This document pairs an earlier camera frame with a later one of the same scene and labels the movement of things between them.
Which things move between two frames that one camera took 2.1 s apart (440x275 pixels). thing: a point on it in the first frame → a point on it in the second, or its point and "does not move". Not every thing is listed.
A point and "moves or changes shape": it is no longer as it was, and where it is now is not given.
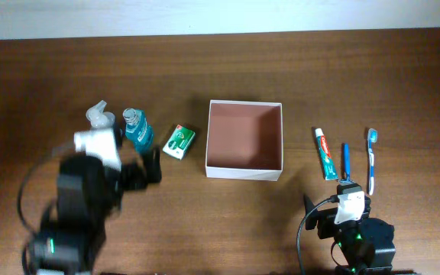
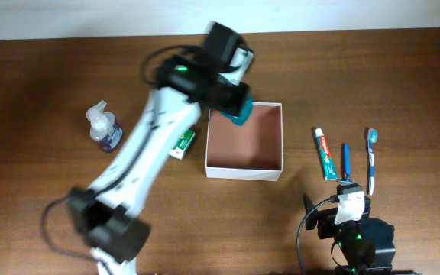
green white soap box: (179, 143) does not move
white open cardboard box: (244, 140) does not move
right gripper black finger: (310, 221) does not move
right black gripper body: (325, 223) does not move
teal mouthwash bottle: (138, 130) moves or changes shape
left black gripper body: (140, 174) → (233, 99)
